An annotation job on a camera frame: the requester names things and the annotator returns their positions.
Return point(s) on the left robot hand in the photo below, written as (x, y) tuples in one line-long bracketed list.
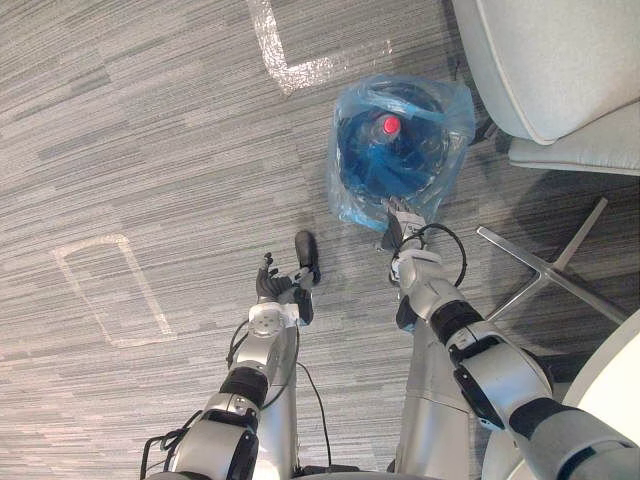
[(272, 287)]

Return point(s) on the plastic bottle with red cap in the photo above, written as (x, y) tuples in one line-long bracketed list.
[(391, 126)]

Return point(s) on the silver robot leg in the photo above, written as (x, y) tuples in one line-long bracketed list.
[(432, 415), (282, 415)]

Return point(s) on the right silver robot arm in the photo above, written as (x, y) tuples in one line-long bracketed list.
[(500, 370)]

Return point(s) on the blue plastic trash bag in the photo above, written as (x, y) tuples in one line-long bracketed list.
[(350, 190)]

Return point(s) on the light grey armchair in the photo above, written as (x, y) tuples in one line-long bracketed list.
[(550, 65)]

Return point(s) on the dark robot foot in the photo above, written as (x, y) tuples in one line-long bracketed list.
[(306, 250)]

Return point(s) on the metal chair base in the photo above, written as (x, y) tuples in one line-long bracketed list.
[(545, 275)]

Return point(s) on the right silver robot leg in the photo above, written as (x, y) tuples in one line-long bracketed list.
[(432, 415)]

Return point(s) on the small dark waste bin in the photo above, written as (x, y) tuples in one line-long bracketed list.
[(395, 165)]

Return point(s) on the left silver robot leg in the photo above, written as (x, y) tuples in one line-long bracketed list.
[(282, 415)]

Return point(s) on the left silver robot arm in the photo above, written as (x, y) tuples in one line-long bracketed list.
[(227, 435)]

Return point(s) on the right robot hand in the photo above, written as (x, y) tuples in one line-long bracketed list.
[(402, 227)]

